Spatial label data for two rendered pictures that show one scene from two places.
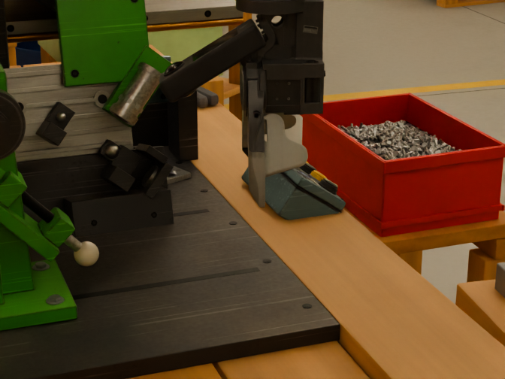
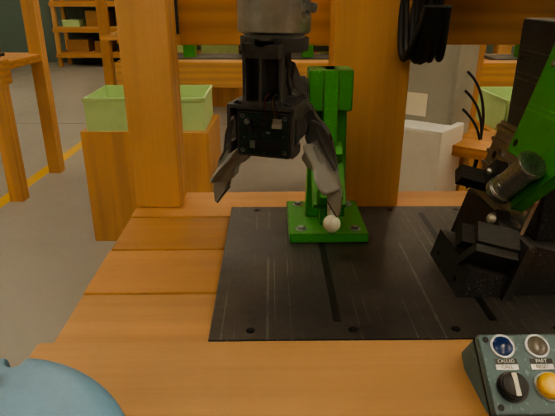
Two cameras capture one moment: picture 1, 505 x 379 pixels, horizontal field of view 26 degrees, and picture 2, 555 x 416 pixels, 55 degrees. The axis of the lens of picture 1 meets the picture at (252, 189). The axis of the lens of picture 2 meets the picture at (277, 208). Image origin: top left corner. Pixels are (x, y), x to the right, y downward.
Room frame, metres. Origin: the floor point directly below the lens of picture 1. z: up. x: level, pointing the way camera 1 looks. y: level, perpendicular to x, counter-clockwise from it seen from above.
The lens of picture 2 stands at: (1.28, -0.56, 1.28)
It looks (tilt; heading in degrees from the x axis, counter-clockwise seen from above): 22 degrees down; 109
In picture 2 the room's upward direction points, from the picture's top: straight up
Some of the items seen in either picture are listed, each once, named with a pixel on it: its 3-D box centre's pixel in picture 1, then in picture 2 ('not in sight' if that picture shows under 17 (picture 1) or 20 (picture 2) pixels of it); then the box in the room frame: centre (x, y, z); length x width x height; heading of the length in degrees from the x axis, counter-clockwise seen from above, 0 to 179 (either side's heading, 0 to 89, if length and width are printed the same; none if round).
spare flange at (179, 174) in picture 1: (167, 176); not in sight; (1.47, 0.12, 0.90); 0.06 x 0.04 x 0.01; 131
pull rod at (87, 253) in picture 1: (73, 243); (330, 211); (1.11, 0.20, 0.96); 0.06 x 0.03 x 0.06; 110
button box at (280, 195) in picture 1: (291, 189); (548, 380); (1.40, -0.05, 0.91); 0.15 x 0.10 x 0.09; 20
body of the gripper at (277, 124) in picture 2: (278, 54); (272, 96); (1.09, -0.03, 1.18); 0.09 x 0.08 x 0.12; 94
